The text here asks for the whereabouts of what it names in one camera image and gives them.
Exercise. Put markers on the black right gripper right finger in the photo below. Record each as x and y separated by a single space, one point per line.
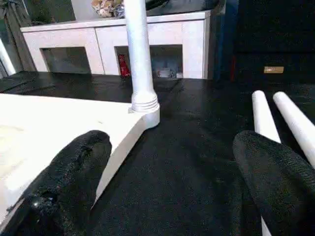
283 187

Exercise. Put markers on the white cabinet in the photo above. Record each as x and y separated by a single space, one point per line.
98 37

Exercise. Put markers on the small red item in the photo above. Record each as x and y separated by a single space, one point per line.
123 66

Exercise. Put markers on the small tan label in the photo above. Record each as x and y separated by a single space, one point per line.
273 70

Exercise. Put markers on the white plastic table top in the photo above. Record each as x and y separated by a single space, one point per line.
54 123

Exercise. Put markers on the black work mat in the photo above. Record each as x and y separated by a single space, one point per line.
187 157

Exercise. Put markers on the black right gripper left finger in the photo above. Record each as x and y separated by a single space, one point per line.
64 191

